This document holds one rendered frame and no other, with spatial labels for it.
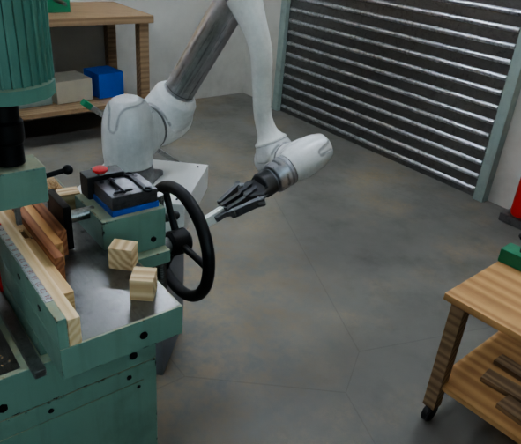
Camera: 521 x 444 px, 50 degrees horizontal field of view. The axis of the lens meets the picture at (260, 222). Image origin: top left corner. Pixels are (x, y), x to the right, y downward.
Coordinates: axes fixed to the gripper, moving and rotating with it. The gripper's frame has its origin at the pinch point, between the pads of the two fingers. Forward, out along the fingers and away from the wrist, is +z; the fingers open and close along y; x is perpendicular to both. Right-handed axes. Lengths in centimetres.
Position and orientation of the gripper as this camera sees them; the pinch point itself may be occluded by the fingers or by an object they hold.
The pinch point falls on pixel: (212, 218)
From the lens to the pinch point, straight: 149.3
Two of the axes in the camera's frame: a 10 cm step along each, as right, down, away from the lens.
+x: 2.0, 7.4, 6.4
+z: -7.7, 5.2, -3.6
